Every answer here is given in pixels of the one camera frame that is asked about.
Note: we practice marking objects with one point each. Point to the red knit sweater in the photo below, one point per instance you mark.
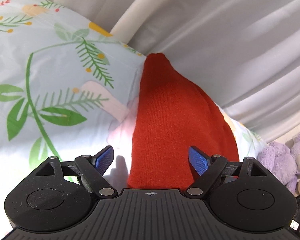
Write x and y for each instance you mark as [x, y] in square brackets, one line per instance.
[173, 115]

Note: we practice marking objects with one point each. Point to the floral bed sheet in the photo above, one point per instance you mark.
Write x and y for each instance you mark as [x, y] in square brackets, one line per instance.
[66, 88]

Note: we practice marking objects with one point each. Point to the purple plush teddy bear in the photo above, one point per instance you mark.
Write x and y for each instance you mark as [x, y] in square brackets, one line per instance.
[283, 162]

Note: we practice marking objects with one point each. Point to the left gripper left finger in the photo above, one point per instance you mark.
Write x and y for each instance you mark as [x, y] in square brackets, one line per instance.
[91, 171]

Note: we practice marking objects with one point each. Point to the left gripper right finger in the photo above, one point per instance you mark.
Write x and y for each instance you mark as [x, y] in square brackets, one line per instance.
[209, 170]

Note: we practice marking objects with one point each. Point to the white curtain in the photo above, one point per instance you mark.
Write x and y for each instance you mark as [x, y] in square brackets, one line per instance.
[244, 53]

